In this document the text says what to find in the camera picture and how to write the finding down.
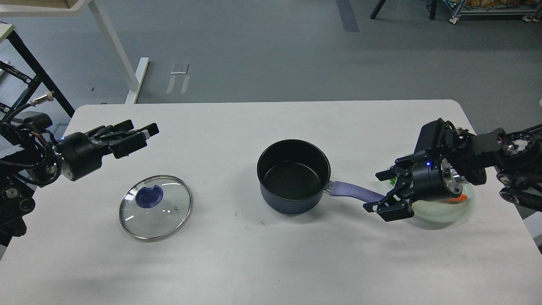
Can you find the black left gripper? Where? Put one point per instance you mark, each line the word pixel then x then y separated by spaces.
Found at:
pixel 82 153

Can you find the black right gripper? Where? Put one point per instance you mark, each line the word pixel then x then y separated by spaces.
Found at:
pixel 430 182

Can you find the glass pot lid blue knob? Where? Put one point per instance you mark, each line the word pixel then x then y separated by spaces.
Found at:
pixel 155 208

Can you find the blue saucepan with handle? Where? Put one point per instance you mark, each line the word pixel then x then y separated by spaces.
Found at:
pixel 294 174

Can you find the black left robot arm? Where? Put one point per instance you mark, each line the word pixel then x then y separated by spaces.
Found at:
pixel 41 159

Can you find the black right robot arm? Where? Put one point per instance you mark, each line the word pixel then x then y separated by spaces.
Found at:
pixel 446 158

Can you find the clear glass plate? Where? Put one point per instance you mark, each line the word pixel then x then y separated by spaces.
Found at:
pixel 436 212

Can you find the orange toy carrot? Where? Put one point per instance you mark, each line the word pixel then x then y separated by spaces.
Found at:
pixel 462 198

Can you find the black metal rack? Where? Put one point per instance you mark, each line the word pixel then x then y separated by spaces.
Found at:
pixel 21 79

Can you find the wheeled cart in background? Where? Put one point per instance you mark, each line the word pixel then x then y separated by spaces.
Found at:
pixel 529 10

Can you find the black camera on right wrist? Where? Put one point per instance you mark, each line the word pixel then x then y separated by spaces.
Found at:
pixel 435 140

